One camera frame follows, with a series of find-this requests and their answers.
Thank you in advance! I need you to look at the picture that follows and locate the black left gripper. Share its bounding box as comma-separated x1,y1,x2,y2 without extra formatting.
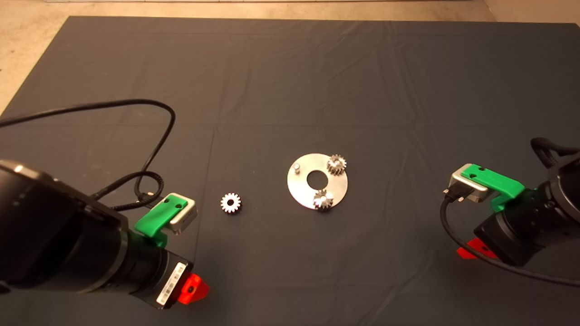
116,230,210,311

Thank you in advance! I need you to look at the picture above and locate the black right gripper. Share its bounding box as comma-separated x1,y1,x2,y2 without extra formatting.
457,190,571,267

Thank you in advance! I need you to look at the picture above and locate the bright steel planetary gear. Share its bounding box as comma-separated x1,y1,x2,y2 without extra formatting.
221,192,242,214

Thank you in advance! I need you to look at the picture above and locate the dark steel planetary gear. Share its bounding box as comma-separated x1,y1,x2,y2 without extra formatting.
327,154,348,176
314,190,335,212

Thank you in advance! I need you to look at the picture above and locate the round metal carrier plate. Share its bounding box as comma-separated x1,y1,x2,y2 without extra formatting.
287,154,349,211

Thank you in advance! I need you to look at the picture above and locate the dark grey table cloth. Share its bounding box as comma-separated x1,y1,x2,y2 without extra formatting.
0,15,580,326

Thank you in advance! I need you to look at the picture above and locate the smooth black right camera cable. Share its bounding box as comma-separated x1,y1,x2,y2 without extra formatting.
440,187,580,288

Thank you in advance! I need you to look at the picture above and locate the smooth black camera cable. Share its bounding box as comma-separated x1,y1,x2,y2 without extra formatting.
0,100,176,200
440,187,580,288

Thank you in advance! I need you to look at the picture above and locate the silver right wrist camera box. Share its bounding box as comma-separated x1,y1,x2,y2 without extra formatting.
448,164,494,203

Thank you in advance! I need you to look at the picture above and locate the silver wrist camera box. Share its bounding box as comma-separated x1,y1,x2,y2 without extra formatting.
448,164,494,203
170,194,198,235

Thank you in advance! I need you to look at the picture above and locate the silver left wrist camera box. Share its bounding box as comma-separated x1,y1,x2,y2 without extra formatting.
170,194,198,235

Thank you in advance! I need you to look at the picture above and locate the green right camera mount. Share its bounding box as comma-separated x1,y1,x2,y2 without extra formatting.
464,164,526,212

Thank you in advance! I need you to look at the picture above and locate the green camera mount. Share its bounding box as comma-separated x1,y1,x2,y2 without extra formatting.
135,193,188,249
464,164,526,212

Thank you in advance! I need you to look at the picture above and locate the green left camera mount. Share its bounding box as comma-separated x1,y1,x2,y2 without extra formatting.
135,193,188,249

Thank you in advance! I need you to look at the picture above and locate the braided black left arm cable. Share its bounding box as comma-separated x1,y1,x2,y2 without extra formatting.
91,171,164,212

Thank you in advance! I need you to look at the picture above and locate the braided black arm cable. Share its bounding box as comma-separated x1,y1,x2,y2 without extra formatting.
530,137,580,169
91,171,164,212

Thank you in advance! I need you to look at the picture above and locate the braided black right arm cable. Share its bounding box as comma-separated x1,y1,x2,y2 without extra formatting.
530,137,580,169

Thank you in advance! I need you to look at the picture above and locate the smooth black left camera cable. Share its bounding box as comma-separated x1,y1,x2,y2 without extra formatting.
0,100,176,200

